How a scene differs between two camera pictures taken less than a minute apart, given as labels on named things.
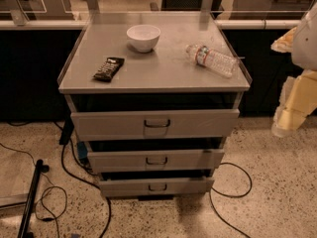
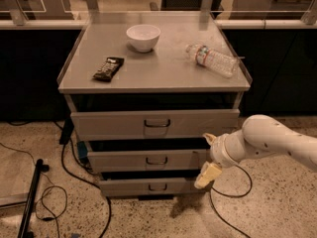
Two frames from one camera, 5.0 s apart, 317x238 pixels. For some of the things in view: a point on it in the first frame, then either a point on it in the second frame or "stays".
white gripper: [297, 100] → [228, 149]
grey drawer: [156, 161] stays
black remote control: [109, 68] stays
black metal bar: [27, 215] stays
